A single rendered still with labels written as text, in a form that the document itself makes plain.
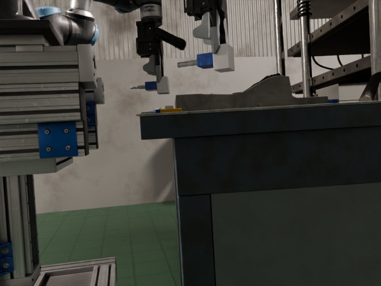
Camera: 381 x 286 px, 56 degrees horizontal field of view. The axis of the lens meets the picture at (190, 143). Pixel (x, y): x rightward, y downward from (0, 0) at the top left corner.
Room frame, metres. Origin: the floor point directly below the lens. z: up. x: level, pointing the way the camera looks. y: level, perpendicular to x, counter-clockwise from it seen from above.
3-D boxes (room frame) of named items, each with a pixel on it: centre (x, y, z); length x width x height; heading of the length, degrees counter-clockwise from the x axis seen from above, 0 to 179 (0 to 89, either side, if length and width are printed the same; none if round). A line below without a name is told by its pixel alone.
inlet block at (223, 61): (0.83, -0.04, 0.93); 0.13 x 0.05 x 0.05; 68
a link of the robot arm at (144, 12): (1.21, 0.11, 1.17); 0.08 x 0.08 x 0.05
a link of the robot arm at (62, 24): (1.38, 0.52, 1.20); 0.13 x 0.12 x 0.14; 142
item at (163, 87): (1.22, 0.13, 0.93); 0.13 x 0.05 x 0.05; 86
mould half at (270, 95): (1.29, -0.20, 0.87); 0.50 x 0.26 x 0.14; 93
